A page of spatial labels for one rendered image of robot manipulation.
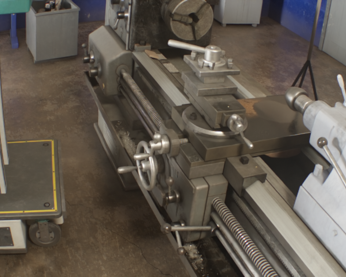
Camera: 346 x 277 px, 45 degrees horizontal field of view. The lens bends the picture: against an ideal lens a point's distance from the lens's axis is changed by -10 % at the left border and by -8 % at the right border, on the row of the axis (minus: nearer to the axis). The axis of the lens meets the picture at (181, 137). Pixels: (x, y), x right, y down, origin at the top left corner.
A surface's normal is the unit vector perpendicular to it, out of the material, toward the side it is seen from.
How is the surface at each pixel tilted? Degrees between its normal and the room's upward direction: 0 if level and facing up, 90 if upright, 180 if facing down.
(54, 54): 90
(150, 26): 90
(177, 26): 90
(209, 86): 0
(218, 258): 0
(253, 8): 90
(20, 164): 0
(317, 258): 36
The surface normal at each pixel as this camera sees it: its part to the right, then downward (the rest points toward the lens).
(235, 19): 0.39, 0.51
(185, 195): -0.92, 0.13
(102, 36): -0.40, -0.65
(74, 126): 0.10, -0.85
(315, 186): -0.76, -0.29
